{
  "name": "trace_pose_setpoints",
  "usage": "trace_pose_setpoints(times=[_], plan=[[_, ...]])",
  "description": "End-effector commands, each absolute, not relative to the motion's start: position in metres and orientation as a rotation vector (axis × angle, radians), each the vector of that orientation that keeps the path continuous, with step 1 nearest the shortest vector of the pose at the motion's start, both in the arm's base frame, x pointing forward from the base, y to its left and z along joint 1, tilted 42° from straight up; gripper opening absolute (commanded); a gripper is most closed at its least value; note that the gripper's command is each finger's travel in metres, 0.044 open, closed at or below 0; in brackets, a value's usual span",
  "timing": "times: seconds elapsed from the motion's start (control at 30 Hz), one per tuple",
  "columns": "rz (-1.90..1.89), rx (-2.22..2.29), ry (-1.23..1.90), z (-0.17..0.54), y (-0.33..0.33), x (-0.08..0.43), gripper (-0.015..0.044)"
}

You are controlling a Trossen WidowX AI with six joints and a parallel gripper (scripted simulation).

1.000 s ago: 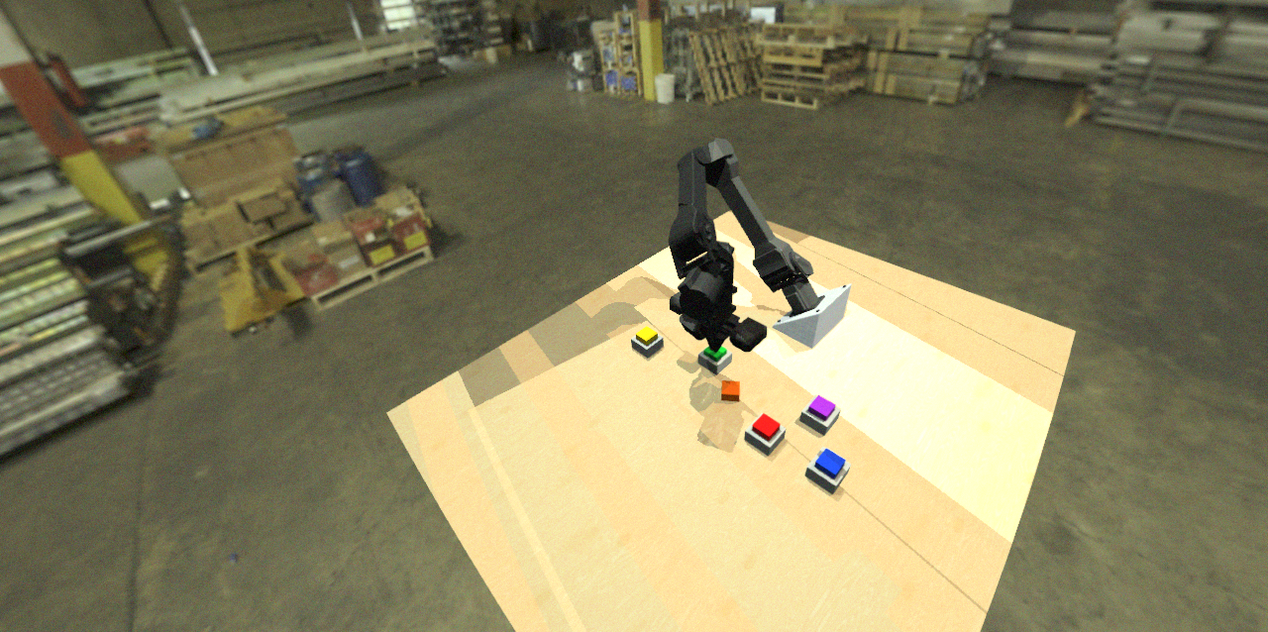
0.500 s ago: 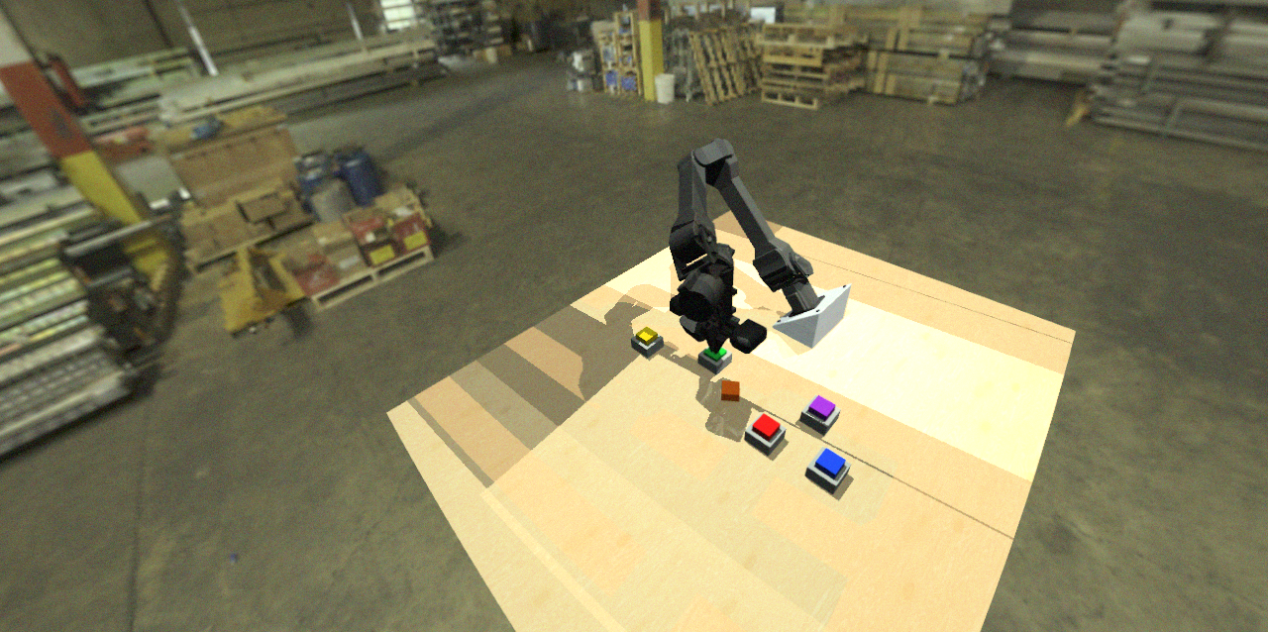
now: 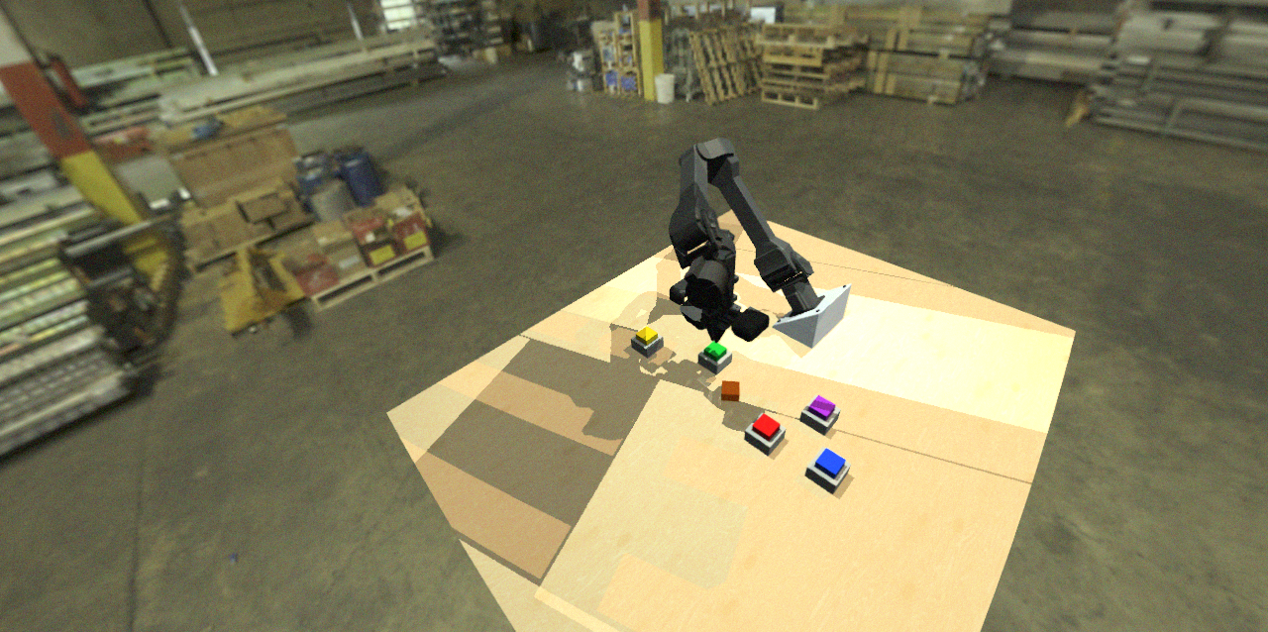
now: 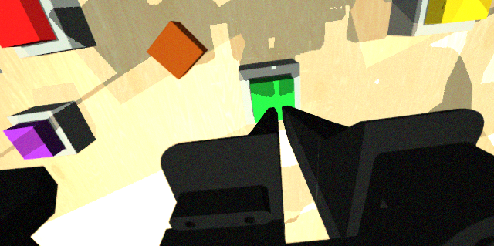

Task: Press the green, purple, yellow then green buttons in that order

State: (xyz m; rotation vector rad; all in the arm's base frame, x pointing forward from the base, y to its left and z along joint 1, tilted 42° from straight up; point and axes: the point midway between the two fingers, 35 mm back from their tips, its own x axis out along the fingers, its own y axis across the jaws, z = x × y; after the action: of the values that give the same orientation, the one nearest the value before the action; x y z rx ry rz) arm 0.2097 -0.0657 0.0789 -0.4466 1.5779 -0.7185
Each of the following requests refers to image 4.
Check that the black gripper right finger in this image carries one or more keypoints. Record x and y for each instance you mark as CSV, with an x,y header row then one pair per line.
x,y
336,161

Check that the yellow button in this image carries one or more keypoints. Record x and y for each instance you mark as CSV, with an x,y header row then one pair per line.
x,y
411,18

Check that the green button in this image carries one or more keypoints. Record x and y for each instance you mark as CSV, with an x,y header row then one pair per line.
x,y
269,84

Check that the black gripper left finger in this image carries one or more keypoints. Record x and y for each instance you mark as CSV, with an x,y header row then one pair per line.
x,y
227,162

